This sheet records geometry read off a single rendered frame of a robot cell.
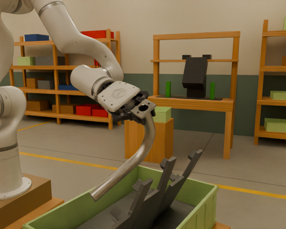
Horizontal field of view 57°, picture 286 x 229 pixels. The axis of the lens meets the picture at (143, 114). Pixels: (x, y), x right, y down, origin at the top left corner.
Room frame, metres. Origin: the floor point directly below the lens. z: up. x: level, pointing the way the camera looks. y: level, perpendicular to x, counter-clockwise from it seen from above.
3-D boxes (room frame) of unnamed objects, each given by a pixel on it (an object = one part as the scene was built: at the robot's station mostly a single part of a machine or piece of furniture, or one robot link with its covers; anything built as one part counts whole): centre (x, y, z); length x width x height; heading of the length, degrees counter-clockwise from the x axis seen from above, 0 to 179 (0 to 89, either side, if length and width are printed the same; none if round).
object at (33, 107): (6.63, 2.02, 1.10); 3.01 x 0.55 x 2.20; 68
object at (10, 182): (1.03, 0.57, 1.03); 0.19 x 0.19 x 0.18
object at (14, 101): (1.05, 0.56, 1.25); 0.19 x 0.12 x 0.24; 159
